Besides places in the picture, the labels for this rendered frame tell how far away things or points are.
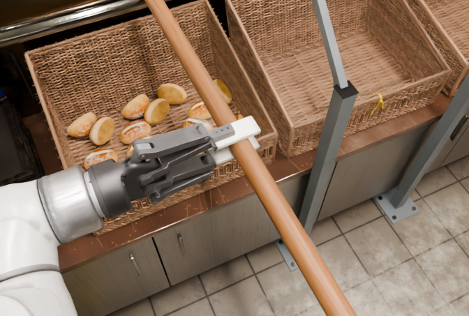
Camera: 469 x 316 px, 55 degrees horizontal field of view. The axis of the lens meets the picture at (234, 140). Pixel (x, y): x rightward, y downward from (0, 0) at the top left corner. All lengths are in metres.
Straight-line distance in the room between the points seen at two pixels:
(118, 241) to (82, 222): 0.68
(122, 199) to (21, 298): 0.16
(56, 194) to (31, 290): 0.11
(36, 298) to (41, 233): 0.08
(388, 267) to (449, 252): 0.26
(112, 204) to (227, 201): 0.72
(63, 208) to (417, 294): 1.54
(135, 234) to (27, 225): 0.70
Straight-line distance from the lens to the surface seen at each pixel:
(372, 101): 1.35
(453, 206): 2.13
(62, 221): 0.58
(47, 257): 0.58
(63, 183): 0.59
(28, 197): 0.59
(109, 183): 0.58
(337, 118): 1.08
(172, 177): 0.62
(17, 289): 0.55
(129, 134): 1.36
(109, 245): 1.26
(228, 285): 1.79
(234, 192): 1.29
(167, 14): 0.81
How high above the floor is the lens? 1.71
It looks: 55 degrees down
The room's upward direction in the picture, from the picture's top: straight up
